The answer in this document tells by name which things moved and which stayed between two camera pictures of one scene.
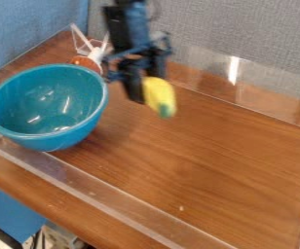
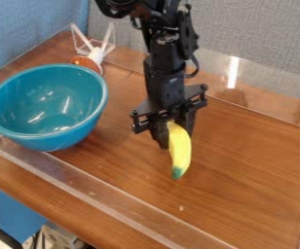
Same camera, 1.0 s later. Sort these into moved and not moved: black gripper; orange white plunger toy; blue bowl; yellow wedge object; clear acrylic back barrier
Moved: black gripper; yellow wedge object
Not moved: orange white plunger toy; blue bowl; clear acrylic back barrier
